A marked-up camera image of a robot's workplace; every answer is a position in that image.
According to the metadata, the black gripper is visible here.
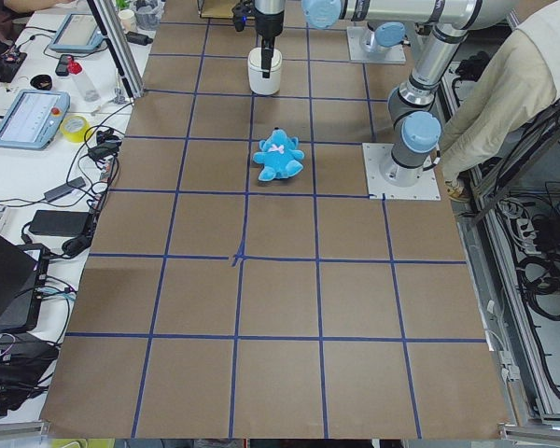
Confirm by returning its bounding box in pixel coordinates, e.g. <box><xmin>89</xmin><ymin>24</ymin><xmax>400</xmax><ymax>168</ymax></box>
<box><xmin>253</xmin><ymin>0</ymin><xmax>285</xmax><ymax>79</ymax></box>

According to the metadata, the blue plush teddy bear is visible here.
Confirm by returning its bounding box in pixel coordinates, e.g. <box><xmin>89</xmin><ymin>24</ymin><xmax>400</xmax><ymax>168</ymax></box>
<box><xmin>253</xmin><ymin>128</ymin><xmax>304</xmax><ymax>182</ymax></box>

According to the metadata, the grey plastic container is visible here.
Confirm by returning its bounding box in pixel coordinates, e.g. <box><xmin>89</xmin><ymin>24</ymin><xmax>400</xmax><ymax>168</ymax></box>
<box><xmin>133</xmin><ymin>0</ymin><xmax>164</xmax><ymax>31</ymax></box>

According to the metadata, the white paper cup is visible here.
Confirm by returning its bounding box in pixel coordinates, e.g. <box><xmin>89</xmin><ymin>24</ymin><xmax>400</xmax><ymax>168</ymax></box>
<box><xmin>118</xmin><ymin>8</ymin><xmax>137</xmax><ymax>33</ymax></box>

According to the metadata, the blue teach pendant far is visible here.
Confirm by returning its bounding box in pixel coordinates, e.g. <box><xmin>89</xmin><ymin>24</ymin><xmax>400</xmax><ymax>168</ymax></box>
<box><xmin>49</xmin><ymin>13</ymin><xmax>104</xmax><ymax>53</ymax></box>

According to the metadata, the blue teach pendant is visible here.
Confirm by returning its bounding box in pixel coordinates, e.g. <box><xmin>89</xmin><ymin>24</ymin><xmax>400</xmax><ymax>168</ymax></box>
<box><xmin>49</xmin><ymin>13</ymin><xmax>104</xmax><ymax>53</ymax></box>
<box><xmin>0</xmin><ymin>90</ymin><xmax>70</xmax><ymax>150</ymax></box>

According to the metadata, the clear plastic bottle red cap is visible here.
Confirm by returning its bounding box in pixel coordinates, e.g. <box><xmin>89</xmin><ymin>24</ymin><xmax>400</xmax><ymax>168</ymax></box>
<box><xmin>67</xmin><ymin>56</ymin><xmax>100</xmax><ymax>102</ymax></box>

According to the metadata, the black phone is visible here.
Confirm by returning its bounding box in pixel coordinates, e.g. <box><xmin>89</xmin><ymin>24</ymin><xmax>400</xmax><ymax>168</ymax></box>
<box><xmin>55</xmin><ymin>54</ymin><xmax>74</xmax><ymax>77</ymax></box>

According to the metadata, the yellow tape roll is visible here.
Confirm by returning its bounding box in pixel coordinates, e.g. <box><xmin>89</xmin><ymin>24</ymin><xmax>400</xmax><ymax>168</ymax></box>
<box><xmin>59</xmin><ymin>115</ymin><xmax>90</xmax><ymax>143</ymax></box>

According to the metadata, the blue teach pendant near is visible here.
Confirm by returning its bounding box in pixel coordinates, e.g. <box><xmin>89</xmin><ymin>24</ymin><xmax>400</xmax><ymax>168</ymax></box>
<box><xmin>0</xmin><ymin>90</ymin><xmax>70</xmax><ymax>150</ymax></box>

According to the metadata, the person in beige clothes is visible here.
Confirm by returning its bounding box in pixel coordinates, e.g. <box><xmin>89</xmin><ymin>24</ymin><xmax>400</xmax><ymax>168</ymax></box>
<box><xmin>440</xmin><ymin>1</ymin><xmax>560</xmax><ymax>203</ymax></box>

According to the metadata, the black power adapter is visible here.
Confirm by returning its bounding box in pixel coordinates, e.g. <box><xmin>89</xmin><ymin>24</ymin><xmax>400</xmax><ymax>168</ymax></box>
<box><xmin>29</xmin><ymin>210</ymin><xmax>91</xmax><ymax>237</ymax></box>

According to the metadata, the black laptop computer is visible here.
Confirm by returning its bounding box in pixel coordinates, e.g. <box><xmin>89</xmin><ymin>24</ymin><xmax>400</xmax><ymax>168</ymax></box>
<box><xmin>0</xmin><ymin>235</ymin><xmax>49</xmax><ymax>334</ymax></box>

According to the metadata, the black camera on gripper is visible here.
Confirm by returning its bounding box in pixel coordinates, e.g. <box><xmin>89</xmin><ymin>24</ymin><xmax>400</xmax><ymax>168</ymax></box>
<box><xmin>231</xmin><ymin>0</ymin><xmax>255</xmax><ymax>32</ymax></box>

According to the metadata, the aluminium frame post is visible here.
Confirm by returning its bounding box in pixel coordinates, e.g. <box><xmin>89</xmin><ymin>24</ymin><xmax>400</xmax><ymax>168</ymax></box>
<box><xmin>88</xmin><ymin>0</ymin><xmax>144</xmax><ymax>99</ymax></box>

